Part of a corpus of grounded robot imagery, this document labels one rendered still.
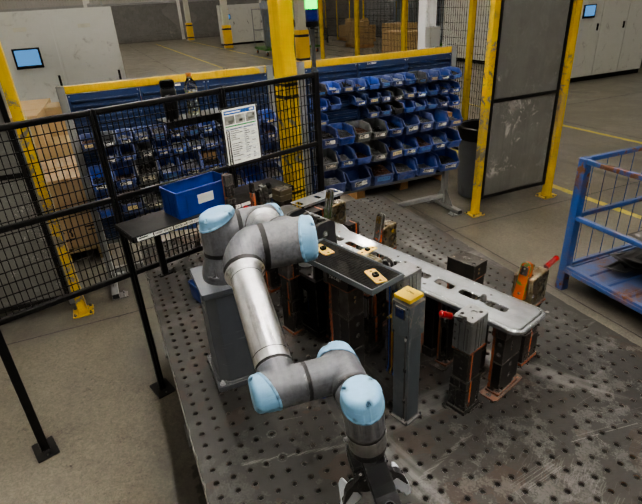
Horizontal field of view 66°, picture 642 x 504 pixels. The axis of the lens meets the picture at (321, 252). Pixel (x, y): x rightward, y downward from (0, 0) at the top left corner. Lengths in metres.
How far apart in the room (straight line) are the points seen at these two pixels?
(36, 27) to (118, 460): 6.56
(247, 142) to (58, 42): 5.79
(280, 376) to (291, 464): 0.67
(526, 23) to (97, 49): 5.80
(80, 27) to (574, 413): 7.66
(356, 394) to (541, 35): 4.38
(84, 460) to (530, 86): 4.40
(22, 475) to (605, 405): 2.49
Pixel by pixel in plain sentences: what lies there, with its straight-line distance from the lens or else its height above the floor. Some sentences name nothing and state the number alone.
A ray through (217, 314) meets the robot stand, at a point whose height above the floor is 1.01.
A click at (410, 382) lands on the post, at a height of 0.86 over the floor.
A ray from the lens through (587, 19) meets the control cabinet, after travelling 12.84.
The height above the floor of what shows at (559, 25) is 1.61.
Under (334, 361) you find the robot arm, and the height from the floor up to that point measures 1.29.
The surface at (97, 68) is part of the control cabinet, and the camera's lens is 8.29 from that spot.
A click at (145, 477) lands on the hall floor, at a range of 2.62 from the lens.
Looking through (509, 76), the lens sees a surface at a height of 1.24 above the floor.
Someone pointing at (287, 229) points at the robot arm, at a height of 1.42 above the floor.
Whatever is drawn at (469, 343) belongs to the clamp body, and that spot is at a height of 0.98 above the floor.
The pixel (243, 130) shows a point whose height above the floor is 1.32.
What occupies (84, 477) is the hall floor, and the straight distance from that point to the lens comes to 2.74.
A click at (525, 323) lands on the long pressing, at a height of 1.00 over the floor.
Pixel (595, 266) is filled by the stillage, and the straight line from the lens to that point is 3.93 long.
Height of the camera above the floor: 1.90
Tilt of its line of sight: 27 degrees down
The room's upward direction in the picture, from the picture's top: 3 degrees counter-clockwise
